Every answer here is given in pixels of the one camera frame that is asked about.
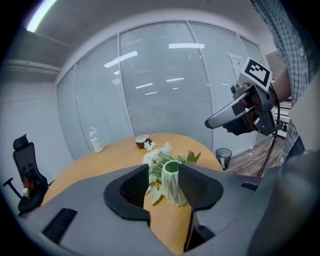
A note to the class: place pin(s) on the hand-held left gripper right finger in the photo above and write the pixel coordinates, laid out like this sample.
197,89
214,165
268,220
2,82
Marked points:
225,190

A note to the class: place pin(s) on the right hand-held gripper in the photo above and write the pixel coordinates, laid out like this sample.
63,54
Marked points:
257,72

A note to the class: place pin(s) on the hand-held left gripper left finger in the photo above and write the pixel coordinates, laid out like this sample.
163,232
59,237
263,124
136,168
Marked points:
87,200

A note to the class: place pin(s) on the pale green ribbed vase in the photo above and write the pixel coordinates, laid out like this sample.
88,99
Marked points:
172,182

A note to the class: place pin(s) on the white flowers bunch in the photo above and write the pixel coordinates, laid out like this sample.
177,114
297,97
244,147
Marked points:
160,153

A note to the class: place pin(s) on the person's right forearm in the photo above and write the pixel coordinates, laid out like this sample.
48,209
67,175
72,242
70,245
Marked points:
282,85

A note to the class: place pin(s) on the person's right hand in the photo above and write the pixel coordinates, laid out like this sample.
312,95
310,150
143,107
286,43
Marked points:
252,107

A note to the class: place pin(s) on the black mesh waste bin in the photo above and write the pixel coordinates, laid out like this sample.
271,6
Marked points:
223,157

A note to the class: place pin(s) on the round wooden table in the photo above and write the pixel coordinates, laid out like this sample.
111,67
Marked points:
112,160

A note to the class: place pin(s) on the paper notice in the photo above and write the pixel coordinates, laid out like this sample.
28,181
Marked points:
236,63

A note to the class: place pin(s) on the black office chair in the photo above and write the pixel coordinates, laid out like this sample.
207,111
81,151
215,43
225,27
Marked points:
27,162

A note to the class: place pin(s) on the brown coconut shell bowl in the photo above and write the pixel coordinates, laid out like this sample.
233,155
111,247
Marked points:
142,142

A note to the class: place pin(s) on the person's checked shirt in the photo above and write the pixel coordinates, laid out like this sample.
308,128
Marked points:
295,50

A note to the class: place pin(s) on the ceiling light strip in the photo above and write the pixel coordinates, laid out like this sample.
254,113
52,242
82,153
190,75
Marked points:
41,15

